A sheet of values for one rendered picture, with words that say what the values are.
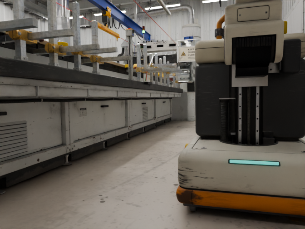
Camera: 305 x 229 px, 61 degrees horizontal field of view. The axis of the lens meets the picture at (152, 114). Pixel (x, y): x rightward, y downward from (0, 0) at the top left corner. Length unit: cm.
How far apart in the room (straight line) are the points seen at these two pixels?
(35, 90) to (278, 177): 123
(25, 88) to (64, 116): 65
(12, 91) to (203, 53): 97
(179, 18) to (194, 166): 1169
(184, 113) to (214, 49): 445
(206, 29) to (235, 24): 1121
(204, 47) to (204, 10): 1118
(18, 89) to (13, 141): 41
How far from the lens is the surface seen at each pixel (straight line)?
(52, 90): 163
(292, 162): 113
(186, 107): 579
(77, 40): 185
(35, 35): 144
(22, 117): 177
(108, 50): 178
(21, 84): 144
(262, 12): 120
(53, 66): 158
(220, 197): 114
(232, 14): 119
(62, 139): 209
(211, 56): 142
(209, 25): 1236
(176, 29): 1255
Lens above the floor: 51
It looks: 4 degrees down
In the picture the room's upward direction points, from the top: 1 degrees counter-clockwise
